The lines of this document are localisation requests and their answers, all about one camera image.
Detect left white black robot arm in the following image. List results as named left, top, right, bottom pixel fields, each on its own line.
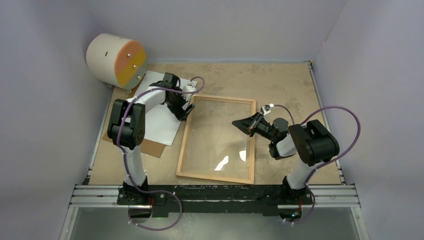
left=107, top=72, right=200, bottom=205

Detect wooden picture frame with glass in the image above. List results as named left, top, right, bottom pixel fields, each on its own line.
left=175, top=94, right=257, bottom=185

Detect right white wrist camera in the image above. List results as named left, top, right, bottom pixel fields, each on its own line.
left=260, top=103, right=275, bottom=116

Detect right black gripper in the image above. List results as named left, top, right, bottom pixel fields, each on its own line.
left=231, top=111, right=276, bottom=142

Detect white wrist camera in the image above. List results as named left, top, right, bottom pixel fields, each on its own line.
left=182, top=81, right=197, bottom=101
left=260, top=103, right=275, bottom=116

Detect glossy printed photo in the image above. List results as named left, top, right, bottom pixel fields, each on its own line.
left=133, top=71, right=188, bottom=146

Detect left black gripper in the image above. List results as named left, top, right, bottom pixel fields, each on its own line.
left=165, top=87, right=195, bottom=121

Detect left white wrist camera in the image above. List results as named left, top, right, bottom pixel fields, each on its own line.
left=182, top=81, right=197, bottom=101

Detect clear glass pane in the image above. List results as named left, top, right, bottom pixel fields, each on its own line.
left=182, top=98, right=254, bottom=181

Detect white cylindrical drum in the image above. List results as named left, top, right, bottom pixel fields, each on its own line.
left=85, top=33, right=148, bottom=91

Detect brown cardboard backing board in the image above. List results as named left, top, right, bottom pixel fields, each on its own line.
left=101, top=130, right=167, bottom=159

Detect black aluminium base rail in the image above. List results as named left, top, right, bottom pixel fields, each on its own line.
left=69, top=184, right=360, bottom=220

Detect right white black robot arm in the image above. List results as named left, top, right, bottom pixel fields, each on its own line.
left=231, top=112, right=340, bottom=204

